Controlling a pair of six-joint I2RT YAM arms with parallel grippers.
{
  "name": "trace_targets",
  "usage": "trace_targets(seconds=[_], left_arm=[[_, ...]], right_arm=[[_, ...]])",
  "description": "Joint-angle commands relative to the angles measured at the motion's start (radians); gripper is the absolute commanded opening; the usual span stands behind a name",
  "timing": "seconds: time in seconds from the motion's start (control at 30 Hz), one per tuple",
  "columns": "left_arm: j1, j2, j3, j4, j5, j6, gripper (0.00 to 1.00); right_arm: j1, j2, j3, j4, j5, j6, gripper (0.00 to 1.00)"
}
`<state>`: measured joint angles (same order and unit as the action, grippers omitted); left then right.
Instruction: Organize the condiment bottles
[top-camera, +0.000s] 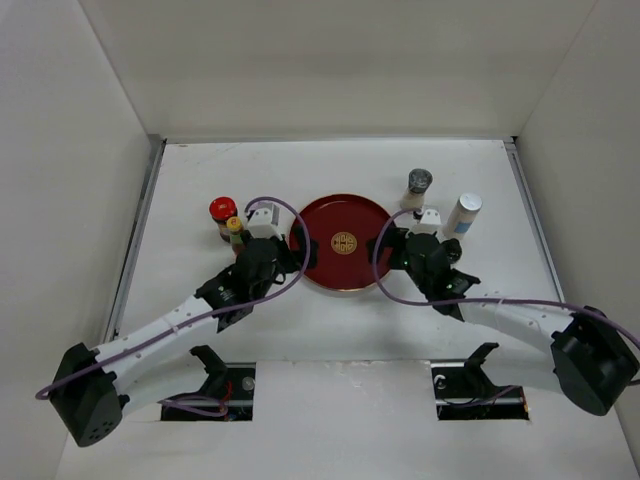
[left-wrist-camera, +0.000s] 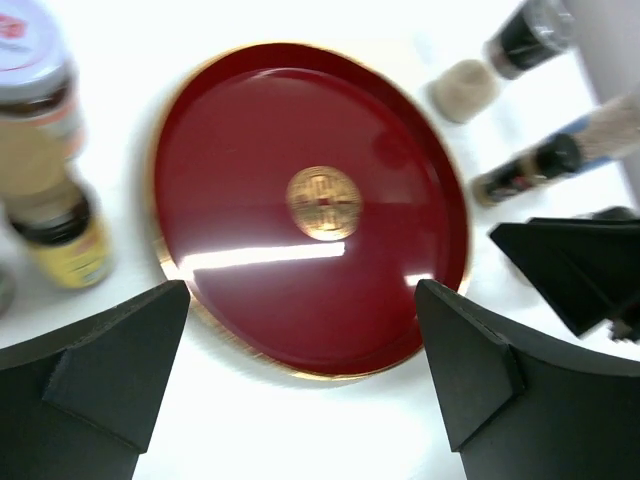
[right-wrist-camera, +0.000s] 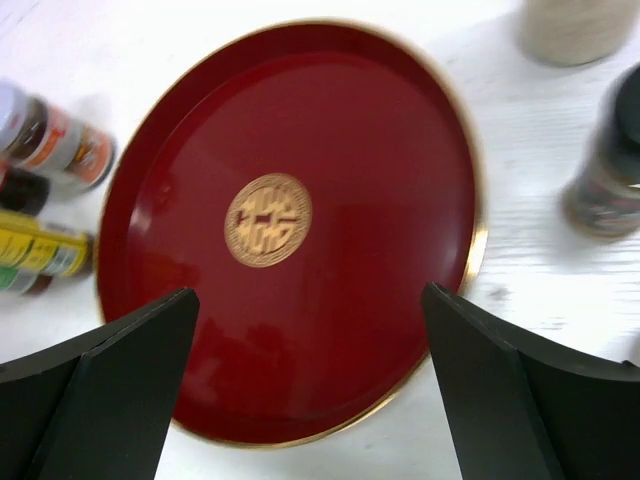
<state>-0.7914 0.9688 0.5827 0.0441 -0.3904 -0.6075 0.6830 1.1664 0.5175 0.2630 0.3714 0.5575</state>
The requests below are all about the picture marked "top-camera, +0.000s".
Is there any grey cap salt grinder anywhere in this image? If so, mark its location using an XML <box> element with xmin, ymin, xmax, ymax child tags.
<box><xmin>400</xmin><ymin>168</ymin><xmax>433</xmax><ymax>209</ymax></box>

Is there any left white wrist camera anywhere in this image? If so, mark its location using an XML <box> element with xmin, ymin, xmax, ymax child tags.
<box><xmin>247</xmin><ymin>201</ymin><xmax>280</xmax><ymax>239</ymax></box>

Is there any white blue cylinder shaker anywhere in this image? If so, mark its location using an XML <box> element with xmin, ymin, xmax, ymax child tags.
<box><xmin>443</xmin><ymin>192</ymin><xmax>483</xmax><ymax>240</ymax></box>

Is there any red lid sauce jar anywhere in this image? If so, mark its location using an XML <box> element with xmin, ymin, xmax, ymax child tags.
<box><xmin>209</xmin><ymin>196</ymin><xmax>238</xmax><ymax>243</ymax></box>

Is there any red round tray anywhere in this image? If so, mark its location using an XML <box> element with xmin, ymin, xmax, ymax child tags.
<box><xmin>299</xmin><ymin>193</ymin><xmax>390</xmax><ymax>291</ymax></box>

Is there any green label sauce bottle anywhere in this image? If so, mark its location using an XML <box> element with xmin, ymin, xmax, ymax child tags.
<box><xmin>226</xmin><ymin>216</ymin><xmax>246</xmax><ymax>256</ymax></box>

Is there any black cap pepper bottle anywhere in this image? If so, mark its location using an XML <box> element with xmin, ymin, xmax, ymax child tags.
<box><xmin>442</xmin><ymin>238</ymin><xmax>463</xmax><ymax>265</ymax></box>

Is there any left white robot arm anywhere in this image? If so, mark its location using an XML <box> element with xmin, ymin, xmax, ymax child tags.
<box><xmin>37</xmin><ymin>224</ymin><xmax>318</xmax><ymax>447</ymax></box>

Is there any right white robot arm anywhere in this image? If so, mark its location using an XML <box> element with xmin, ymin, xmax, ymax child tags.
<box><xmin>366</xmin><ymin>226</ymin><xmax>639</xmax><ymax>416</ymax></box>

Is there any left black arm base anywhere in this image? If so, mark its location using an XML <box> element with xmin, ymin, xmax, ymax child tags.
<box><xmin>160</xmin><ymin>346</ymin><xmax>257</xmax><ymax>422</ymax></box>

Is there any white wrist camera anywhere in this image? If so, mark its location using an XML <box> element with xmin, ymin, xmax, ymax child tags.
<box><xmin>247</xmin><ymin>201</ymin><xmax>280</xmax><ymax>239</ymax></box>
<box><xmin>418</xmin><ymin>208</ymin><xmax>442</xmax><ymax>234</ymax></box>

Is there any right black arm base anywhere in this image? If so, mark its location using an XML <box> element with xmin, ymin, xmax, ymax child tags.
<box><xmin>430</xmin><ymin>342</ymin><xmax>529</xmax><ymax>421</ymax></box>

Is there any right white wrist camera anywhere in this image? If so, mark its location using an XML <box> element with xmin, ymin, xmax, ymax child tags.
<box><xmin>418</xmin><ymin>208</ymin><xmax>442</xmax><ymax>234</ymax></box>

